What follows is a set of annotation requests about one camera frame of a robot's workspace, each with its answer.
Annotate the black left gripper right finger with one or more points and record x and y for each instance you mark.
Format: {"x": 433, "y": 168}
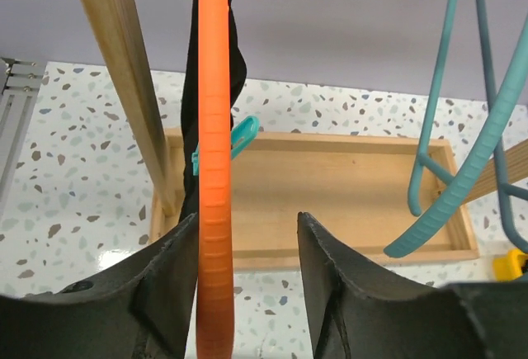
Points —
{"x": 359, "y": 309}

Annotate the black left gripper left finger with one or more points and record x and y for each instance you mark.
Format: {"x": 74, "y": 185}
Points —
{"x": 138, "y": 308}

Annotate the orange hanger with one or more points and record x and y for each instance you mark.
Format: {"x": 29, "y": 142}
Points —
{"x": 214, "y": 305}

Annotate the teal clothespin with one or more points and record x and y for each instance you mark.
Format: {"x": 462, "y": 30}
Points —
{"x": 241, "y": 136}

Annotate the black underwear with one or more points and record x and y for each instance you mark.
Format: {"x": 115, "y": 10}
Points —
{"x": 215, "y": 75}

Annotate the grey-blue hanger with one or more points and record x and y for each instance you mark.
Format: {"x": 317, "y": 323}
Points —
{"x": 501, "y": 102}

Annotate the wooden clothes rack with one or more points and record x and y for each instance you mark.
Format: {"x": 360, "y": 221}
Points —
{"x": 357, "y": 186}

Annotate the yellow plastic bin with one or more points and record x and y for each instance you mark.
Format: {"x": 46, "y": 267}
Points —
{"x": 511, "y": 266}

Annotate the aluminium table rail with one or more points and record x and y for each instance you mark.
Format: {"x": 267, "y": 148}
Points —
{"x": 20, "y": 84}

